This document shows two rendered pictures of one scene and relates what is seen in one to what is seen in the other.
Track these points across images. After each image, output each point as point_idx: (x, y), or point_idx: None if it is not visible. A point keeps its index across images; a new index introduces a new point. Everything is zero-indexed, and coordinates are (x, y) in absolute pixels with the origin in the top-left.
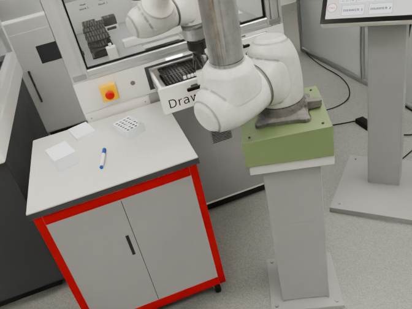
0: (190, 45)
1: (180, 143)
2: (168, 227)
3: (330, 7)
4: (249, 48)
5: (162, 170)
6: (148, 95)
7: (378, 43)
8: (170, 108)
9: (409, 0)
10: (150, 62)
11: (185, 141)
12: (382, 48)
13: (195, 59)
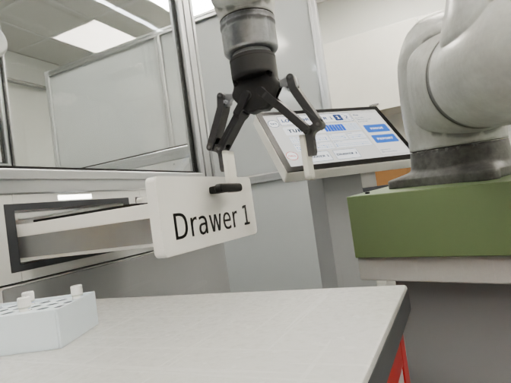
0: (255, 55)
1: (286, 295)
2: None
3: (290, 155)
4: (435, 19)
5: (392, 331)
6: (2, 289)
7: (338, 207)
8: (176, 238)
9: (369, 146)
10: (21, 196)
11: (290, 291)
12: (344, 213)
13: (242, 108)
